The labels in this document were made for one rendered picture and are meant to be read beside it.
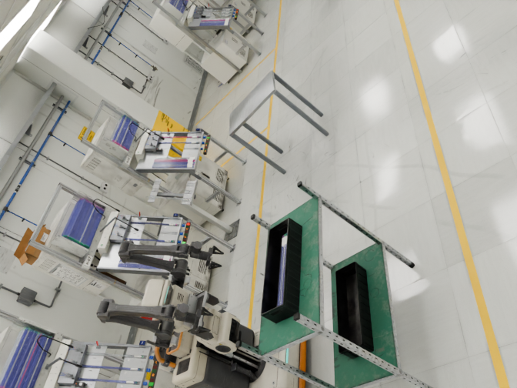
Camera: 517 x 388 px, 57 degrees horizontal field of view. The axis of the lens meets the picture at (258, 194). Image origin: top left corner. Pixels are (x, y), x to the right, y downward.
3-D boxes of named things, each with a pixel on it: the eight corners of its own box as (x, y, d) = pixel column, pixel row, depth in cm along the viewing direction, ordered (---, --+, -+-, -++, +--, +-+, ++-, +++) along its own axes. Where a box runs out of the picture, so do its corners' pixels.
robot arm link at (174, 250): (125, 245, 310) (119, 259, 303) (121, 239, 306) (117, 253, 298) (190, 246, 306) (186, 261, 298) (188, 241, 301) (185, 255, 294)
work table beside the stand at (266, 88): (328, 134, 511) (274, 89, 476) (283, 175, 542) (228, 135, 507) (323, 113, 546) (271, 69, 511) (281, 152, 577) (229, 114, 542)
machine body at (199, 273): (217, 259, 560) (173, 235, 532) (208, 312, 511) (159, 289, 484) (185, 280, 597) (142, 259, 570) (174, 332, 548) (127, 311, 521)
